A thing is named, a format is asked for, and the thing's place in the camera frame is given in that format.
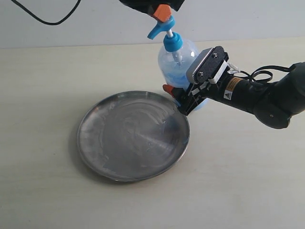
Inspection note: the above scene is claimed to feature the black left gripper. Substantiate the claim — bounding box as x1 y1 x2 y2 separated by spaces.
120 0 184 22

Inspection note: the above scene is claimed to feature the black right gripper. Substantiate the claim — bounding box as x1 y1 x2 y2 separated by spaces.
163 77 225 116

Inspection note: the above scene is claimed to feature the blue pump dispenser bottle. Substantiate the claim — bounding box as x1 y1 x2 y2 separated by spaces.
147 16 199 91

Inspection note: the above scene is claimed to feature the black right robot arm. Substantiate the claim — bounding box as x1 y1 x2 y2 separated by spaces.
163 62 305 129

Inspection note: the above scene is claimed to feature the round stainless steel plate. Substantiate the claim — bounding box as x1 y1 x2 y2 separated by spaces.
77 91 190 183

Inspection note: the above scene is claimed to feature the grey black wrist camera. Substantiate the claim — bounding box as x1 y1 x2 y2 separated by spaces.
186 46 229 84

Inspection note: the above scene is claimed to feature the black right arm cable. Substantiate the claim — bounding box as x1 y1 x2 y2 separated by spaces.
238 66 294 84

